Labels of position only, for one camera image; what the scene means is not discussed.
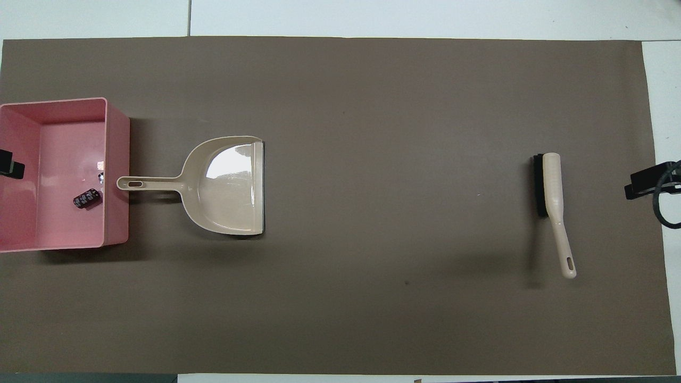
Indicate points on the pink plastic bin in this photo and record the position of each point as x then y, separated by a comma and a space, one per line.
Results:
64, 223

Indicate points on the black cylindrical capacitor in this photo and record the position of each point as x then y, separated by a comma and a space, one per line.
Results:
86, 198

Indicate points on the beige hand brush black bristles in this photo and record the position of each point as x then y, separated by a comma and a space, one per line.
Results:
553, 181

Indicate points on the beige plastic dustpan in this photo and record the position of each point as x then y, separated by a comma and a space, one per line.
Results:
229, 202

